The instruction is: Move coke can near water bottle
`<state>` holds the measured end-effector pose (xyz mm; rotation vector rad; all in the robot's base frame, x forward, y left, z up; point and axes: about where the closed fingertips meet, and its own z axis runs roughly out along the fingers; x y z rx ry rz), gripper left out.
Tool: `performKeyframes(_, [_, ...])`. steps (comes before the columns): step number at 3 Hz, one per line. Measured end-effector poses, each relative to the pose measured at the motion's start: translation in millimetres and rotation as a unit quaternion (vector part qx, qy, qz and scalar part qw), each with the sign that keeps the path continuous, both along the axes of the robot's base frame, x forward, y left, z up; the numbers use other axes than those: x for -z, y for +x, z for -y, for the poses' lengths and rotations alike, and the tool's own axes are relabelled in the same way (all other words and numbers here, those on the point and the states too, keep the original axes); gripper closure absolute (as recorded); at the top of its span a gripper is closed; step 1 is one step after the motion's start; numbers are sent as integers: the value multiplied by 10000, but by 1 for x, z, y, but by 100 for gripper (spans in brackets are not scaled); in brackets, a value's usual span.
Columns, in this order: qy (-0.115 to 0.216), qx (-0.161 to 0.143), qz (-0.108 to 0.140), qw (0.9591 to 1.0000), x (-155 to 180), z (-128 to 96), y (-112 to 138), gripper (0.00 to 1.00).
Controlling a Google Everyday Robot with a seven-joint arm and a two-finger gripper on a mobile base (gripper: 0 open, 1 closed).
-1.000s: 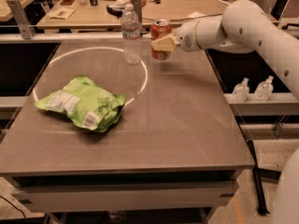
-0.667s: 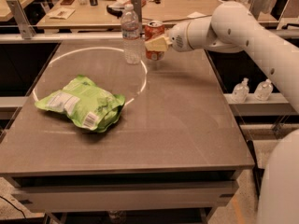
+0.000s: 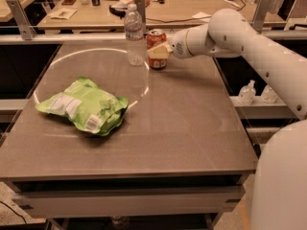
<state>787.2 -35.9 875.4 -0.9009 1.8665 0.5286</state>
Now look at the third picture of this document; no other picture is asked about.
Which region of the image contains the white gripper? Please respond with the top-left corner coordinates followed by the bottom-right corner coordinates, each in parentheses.
top-left (147, 27), bottom-right (199, 59)

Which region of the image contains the orange coke can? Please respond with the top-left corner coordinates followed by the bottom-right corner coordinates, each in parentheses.
top-left (147, 29), bottom-right (167, 70)

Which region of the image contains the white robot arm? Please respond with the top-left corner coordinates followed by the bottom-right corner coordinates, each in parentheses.
top-left (148, 9), bottom-right (307, 230)

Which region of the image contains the clear plastic water bottle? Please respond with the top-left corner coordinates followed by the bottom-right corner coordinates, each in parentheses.
top-left (124, 4), bottom-right (145, 66)

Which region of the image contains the clear sanitizer bottle left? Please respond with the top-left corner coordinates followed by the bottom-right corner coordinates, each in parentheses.
top-left (238, 80), bottom-right (256, 105)

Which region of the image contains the clear sanitizer bottle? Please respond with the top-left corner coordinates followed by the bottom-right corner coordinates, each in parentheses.
top-left (238, 80), bottom-right (256, 105)
top-left (261, 84), bottom-right (277, 104)

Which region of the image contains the clear sanitizer bottle right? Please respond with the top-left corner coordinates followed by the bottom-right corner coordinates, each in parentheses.
top-left (261, 84), bottom-right (277, 104)

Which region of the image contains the white paper sheet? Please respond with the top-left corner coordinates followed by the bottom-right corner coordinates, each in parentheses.
top-left (193, 11), bottom-right (211, 20)

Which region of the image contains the black headset on desk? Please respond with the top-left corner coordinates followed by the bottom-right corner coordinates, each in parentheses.
top-left (108, 5), bottom-right (127, 19)

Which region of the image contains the green chip bag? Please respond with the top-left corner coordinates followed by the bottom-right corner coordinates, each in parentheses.
top-left (35, 77), bottom-right (129, 136)

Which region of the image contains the beige paper packet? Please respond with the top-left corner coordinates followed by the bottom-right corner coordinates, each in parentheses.
top-left (49, 8), bottom-right (77, 20)

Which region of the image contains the brown phone on desk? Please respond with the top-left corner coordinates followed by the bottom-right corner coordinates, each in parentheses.
top-left (62, 0), bottom-right (77, 6)

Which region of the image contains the metal bracket middle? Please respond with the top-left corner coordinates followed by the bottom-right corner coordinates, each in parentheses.
top-left (134, 0), bottom-right (146, 34)

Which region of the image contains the metal bracket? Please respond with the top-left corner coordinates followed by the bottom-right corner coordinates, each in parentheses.
top-left (134, 0), bottom-right (146, 34)
top-left (252, 0), bottom-right (272, 33)
top-left (7, 0), bottom-right (36, 40)

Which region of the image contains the black cable on desk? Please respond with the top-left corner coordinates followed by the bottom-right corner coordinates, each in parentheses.
top-left (146, 0), bottom-right (248, 25)

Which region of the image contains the metal bracket right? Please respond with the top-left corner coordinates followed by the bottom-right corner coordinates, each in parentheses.
top-left (252, 0), bottom-right (272, 33)

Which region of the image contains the metal bracket left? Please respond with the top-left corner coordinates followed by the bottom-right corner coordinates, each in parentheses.
top-left (7, 0), bottom-right (36, 40)

